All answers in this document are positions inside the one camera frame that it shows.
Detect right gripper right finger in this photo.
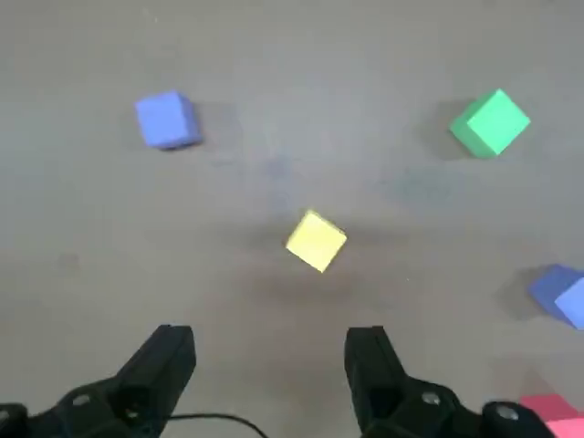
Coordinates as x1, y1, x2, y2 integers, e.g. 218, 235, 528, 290
344, 325, 556, 438

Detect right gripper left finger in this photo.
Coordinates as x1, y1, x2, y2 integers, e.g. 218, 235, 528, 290
0, 324, 198, 438

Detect red foam cube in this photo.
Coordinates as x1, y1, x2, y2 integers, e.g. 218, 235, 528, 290
519, 394, 584, 438

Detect yellow foam cube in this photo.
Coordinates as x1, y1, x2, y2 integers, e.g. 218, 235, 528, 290
285, 209, 348, 274

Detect violet blue foam cube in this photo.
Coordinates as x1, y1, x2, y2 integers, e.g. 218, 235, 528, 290
134, 89, 203, 151
528, 263, 584, 330

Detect green foam cube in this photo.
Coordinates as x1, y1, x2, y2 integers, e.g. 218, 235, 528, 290
448, 88, 532, 160

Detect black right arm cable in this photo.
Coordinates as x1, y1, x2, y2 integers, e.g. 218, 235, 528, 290
167, 412, 268, 438

